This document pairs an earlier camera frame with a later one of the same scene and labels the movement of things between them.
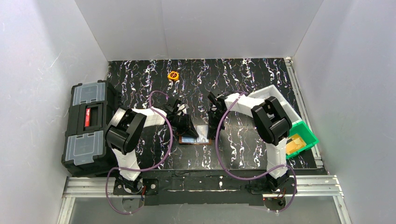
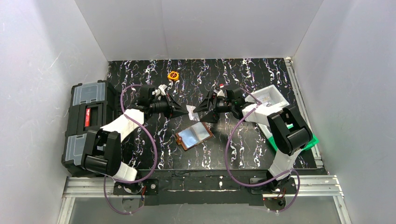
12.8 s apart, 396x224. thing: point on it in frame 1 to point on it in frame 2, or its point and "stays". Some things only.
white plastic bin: x=269 y=91 stays
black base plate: x=205 y=187 stays
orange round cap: x=173 y=75 stays
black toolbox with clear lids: x=86 y=153 stays
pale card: x=202 y=131 to x=193 y=115
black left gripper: x=184 y=124 to x=168 y=106
